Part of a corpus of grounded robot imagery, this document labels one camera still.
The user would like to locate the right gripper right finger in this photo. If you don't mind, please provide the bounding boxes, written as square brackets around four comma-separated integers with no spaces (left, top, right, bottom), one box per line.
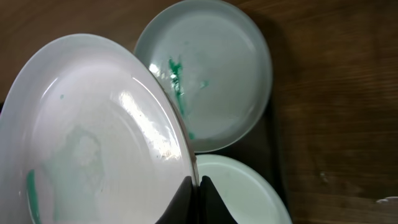
[199,175,237,224]

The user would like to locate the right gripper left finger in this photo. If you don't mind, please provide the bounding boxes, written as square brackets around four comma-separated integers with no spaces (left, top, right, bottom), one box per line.
[155,176,195,224]

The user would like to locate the white plate stained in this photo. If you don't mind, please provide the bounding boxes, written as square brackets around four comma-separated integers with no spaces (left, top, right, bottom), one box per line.
[134,1,273,153]
[197,154,292,224]
[1,34,198,223]

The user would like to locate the large dark serving tray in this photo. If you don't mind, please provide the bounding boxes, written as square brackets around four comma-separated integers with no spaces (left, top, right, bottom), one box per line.
[197,11,295,221]

